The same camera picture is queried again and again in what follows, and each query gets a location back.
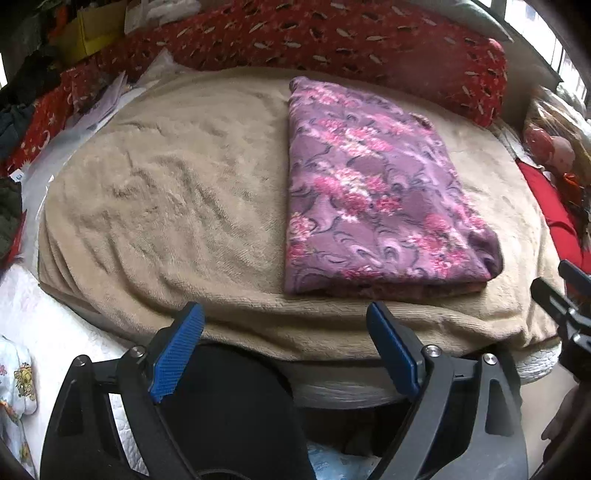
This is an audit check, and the purple floral garment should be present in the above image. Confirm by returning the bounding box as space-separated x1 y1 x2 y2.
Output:
284 76 504 301

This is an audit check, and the person's right hand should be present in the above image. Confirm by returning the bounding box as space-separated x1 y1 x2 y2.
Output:
541 385 581 463

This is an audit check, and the red cloth at right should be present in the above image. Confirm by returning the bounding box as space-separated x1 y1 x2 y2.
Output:
517 161 590 274

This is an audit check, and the cartoon print cloth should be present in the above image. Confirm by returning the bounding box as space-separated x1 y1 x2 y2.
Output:
1 336 37 479

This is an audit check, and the white quilted bedsheet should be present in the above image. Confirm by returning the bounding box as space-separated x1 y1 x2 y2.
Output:
0 264 153 476

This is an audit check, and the doll in plastic wrap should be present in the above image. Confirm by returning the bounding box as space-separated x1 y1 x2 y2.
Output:
523 89 590 220

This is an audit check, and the black trouser leg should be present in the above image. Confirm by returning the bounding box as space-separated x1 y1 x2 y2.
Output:
161 340 472 480

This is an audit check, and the red patterned pillow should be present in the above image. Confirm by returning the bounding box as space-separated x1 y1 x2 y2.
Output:
60 1 507 127

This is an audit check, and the beige fleece blanket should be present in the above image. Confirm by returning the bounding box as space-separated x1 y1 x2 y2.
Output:
38 67 560 361

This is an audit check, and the clear plastic sheet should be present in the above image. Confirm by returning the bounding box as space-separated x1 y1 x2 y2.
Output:
17 49 188 273

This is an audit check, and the grey pillow behind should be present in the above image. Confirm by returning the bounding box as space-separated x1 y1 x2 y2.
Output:
444 1 513 43

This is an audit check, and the red star-print fabric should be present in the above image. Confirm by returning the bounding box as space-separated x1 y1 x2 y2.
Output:
1 57 119 176

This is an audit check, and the yellow cardboard box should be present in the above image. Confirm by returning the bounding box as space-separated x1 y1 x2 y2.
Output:
49 1 127 65

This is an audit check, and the white plastic bag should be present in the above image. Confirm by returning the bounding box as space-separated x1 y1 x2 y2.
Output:
124 0 201 35

